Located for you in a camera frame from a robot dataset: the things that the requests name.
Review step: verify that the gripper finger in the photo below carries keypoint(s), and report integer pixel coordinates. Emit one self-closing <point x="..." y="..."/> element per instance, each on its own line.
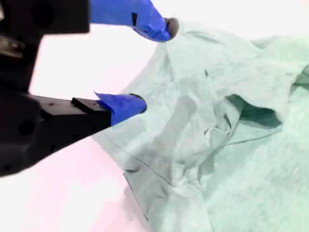
<point x="135" y="14"/>
<point x="72" y="120"/>

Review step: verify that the pale green T-shirt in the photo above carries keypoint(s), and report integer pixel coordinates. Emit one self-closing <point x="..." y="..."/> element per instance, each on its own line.
<point x="217" y="169"/>

